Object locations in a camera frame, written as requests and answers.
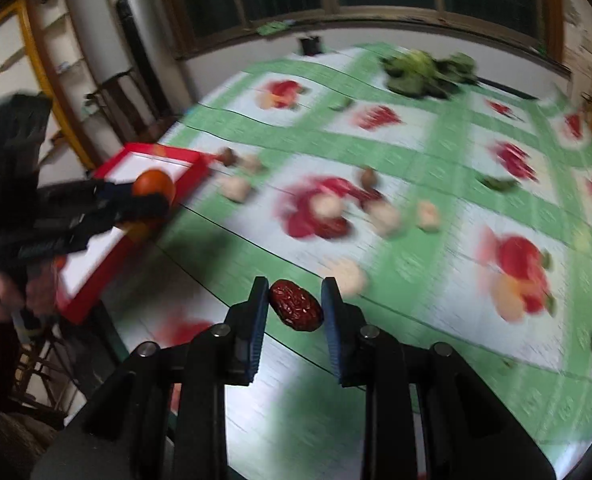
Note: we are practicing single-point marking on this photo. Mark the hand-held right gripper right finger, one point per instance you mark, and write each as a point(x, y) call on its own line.
point(333, 330)

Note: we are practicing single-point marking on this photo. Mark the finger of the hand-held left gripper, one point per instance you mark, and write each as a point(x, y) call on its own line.
point(118, 190)
point(141, 208)

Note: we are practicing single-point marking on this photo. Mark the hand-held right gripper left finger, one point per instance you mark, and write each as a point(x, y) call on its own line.
point(258, 325)

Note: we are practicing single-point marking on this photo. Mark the orange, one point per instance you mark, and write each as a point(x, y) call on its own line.
point(153, 185)
point(138, 231)

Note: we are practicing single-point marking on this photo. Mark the red date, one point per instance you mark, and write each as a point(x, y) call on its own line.
point(296, 305)

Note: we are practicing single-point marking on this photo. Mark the beige knobbly fruit piece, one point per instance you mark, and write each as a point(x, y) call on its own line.
point(428, 215)
point(252, 162)
point(385, 217)
point(236, 187)
point(350, 275)
point(326, 206)

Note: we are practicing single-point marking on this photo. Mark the red shallow box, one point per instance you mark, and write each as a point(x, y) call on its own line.
point(96, 270)

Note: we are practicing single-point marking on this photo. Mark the dark wooden armchair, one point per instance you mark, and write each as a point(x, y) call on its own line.
point(121, 105)

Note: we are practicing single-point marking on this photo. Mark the standing air conditioner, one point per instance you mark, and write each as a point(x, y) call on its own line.
point(141, 55)

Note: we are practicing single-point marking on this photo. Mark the dark red small fruit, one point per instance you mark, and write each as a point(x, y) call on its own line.
point(372, 195)

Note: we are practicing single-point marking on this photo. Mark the wooden slatted chair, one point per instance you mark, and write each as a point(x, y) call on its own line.
point(31, 375)

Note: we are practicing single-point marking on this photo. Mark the green printed tablecloth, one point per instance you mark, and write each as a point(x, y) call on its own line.
point(425, 160)

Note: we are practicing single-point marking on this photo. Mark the small green leaf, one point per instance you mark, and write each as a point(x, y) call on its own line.
point(498, 182)
point(341, 104)

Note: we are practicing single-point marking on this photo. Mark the green cloth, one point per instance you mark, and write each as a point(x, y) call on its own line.
point(273, 26)

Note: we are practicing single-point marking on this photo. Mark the small black box device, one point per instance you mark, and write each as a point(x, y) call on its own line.
point(310, 45)

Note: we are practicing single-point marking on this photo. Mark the pale green small fruit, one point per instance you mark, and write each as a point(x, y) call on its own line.
point(581, 241)

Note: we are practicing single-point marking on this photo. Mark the pile of leafy greens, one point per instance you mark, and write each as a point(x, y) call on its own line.
point(428, 75)

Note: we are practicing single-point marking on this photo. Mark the yellow framed wall shelf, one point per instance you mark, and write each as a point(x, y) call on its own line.
point(26, 27)

